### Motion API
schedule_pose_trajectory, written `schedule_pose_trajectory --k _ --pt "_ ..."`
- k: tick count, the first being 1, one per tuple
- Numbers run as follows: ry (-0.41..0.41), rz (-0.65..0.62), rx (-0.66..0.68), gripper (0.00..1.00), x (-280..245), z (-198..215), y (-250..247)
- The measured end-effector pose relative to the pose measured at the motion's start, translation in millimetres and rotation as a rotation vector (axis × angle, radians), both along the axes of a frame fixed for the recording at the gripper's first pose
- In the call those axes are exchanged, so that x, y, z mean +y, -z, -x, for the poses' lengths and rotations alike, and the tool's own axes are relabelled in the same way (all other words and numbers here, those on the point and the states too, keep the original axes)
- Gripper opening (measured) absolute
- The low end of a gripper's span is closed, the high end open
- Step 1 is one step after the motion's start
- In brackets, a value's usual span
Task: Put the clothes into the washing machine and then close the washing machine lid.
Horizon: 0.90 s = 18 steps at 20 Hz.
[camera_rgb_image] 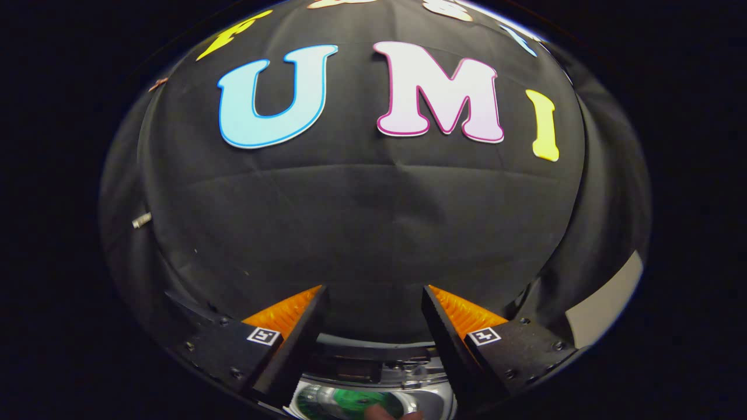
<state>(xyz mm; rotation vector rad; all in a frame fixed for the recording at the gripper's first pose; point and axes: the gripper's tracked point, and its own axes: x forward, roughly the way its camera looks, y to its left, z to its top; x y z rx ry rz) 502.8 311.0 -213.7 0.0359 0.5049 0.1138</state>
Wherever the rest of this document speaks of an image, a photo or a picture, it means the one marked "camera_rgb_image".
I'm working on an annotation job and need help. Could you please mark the green polo shirt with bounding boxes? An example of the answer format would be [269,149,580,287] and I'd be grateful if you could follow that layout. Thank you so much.
[330,389,404,418]

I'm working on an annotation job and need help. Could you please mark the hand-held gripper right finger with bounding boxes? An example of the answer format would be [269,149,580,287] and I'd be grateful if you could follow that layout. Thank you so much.
[420,285,580,410]

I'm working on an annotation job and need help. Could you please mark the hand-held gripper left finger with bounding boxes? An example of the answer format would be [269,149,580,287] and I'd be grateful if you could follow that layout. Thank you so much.
[169,285,331,409]

